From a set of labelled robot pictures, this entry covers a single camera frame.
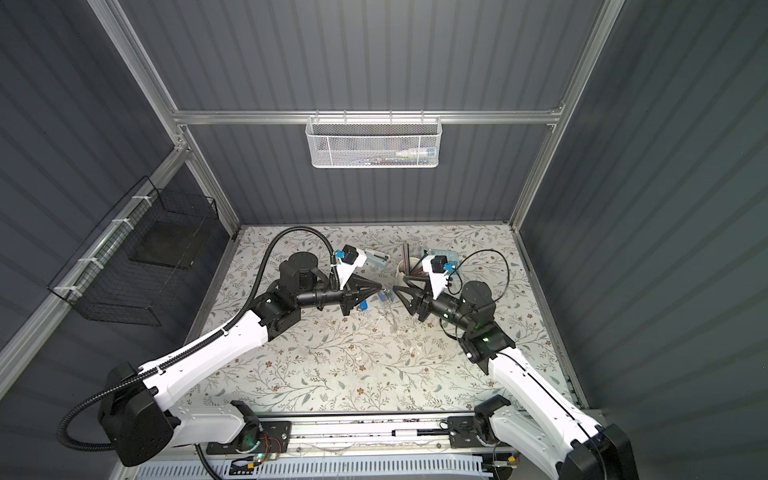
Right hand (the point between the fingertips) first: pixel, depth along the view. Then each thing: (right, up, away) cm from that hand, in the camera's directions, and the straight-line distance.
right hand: (403, 287), depth 70 cm
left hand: (-5, 0, -1) cm, 5 cm away
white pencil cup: (0, +4, +25) cm, 25 cm away
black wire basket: (-67, +5, +3) cm, 67 cm away
